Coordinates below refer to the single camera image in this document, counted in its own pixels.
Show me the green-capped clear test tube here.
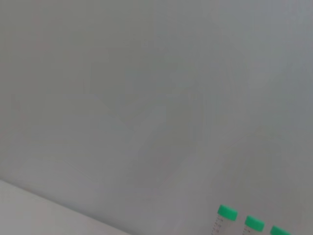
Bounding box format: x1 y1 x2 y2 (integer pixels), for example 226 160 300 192
211 204 238 235
243 215 265 235
270 225 291 235

